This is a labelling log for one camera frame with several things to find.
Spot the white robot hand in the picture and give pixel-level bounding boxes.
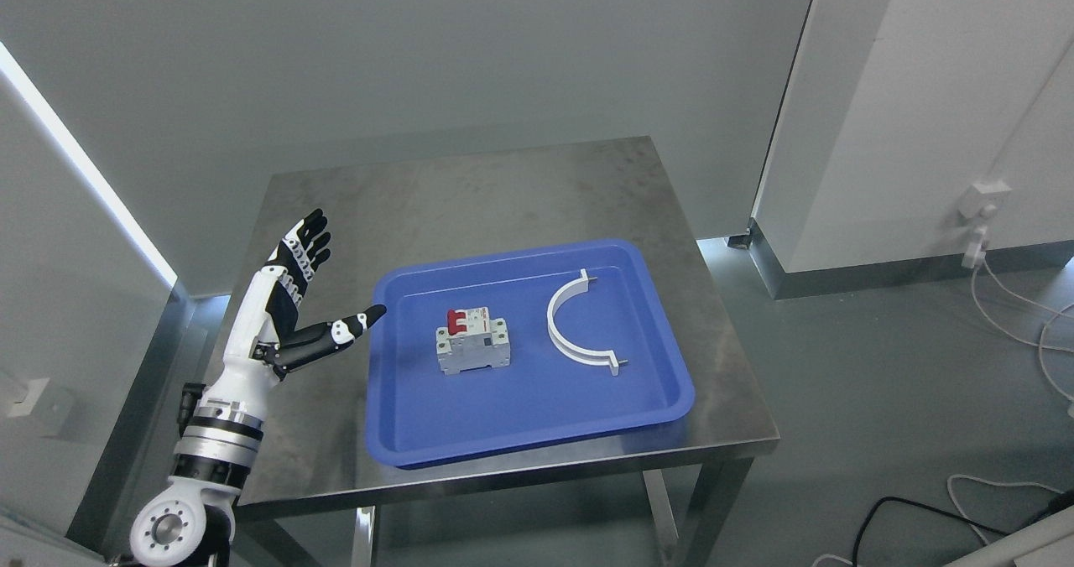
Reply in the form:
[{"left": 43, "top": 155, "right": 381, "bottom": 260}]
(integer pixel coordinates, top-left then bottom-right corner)
[{"left": 205, "top": 208, "right": 387, "bottom": 408}]

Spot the grey red circuit breaker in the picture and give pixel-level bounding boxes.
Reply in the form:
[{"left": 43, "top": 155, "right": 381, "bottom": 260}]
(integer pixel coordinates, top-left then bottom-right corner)
[{"left": 435, "top": 307, "right": 511, "bottom": 375}]

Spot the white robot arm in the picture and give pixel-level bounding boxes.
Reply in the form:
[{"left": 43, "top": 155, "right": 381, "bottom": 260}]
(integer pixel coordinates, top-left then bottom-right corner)
[{"left": 129, "top": 209, "right": 386, "bottom": 566}]

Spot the blue plastic tray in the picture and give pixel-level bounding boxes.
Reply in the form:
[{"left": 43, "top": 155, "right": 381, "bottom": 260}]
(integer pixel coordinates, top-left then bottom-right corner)
[{"left": 364, "top": 239, "right": 696, "bottom": 468}]

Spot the stainless steel table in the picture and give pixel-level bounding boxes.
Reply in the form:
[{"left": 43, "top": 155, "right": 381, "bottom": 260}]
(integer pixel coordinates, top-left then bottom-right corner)
[{"left": 237, "top": 139, "right": 779, "bottom": 566}]

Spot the white wall switch box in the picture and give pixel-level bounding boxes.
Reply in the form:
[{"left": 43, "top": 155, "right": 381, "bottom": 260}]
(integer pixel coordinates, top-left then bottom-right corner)
[{"left": 1, "top": 370, "right": 56, "bottom": 419}]

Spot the white curved plastic bracket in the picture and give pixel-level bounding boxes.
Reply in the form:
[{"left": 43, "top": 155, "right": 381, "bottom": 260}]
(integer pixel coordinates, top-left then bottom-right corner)
[{"left": 545, "top": 268, "right": 628, "bottom": 378}]

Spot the white wall socket with plug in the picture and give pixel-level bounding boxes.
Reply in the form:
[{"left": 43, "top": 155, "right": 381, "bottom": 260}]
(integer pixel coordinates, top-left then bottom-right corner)
[{"left": 957, "top": 180, "right": 1010, "bottom": 270}]

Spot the white cable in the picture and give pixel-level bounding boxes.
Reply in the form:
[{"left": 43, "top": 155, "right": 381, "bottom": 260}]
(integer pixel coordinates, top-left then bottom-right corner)
[{"left": 971, "top": 252, "right": 1074, "bottom": 419}]

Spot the black cable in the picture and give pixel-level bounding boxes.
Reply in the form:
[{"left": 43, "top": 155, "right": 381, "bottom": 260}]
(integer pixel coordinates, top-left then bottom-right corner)
[{"left": 851, "top": 490, "right": 1074, "bottom": 567}]

